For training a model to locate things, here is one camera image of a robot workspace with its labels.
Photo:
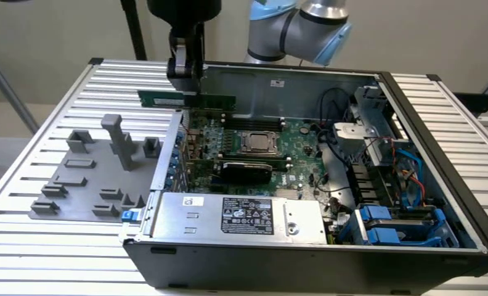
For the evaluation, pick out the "black graphics card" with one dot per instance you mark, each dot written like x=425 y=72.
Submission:
x=246 y=172

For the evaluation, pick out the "green RAM stick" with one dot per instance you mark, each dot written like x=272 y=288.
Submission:
x=162 y=100

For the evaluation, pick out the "blue case latch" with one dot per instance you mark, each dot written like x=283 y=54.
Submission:
x=130 y=216

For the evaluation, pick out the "silver slanted pole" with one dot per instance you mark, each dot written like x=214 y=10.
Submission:
x=10 y=89

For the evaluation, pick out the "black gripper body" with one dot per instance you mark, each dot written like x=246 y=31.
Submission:
x=184 y=12

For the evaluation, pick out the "CPU in socket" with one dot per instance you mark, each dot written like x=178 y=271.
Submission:
x=258 y=142

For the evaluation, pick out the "green motherboard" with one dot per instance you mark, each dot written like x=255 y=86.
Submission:
x=302 y=154

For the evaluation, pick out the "black bracket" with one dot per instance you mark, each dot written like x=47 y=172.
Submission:
x=473 y=101

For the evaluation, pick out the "black RAM slot bank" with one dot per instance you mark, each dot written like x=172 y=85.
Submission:
x=280 y=158
x=252 y=123

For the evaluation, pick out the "black open PC case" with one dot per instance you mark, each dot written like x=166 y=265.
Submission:
x=268 y=265

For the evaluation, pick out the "silver drive cage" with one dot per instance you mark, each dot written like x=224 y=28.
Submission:
x=375 y=123

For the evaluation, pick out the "silver chipset heatsink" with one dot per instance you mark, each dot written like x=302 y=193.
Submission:
x=288 y=194

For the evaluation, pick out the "black stand pole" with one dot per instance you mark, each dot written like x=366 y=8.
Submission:
x=136 y=31

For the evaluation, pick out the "white case sticker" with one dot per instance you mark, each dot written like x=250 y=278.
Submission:
x=276 y=83

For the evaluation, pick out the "silver fan shroud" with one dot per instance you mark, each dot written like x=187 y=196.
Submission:
x=351 y=132

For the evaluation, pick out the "silver power supply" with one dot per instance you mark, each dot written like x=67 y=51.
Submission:
x=211 y=222

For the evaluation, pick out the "blue disk bay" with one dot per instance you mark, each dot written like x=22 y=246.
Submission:
x=378 y=216

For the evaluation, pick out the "grey parts rack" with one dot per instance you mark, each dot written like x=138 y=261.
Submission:
x=88 y=185

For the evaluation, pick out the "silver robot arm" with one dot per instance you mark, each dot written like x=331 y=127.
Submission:
x=306 y=31

